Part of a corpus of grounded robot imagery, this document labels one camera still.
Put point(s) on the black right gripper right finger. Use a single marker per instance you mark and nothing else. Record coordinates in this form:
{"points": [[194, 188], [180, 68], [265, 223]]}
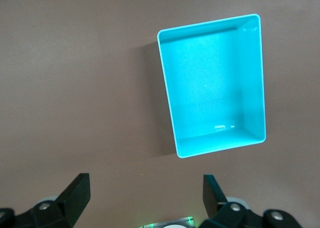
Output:
{"points": [[225, 213]]}

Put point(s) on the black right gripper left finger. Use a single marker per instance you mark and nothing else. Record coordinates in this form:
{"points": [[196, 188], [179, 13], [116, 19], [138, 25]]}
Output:
{"points": [[70, 203]]}

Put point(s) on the teal plastic storage bin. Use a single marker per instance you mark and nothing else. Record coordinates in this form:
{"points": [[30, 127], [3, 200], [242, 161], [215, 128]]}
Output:
{"points": [[207, 87]]}

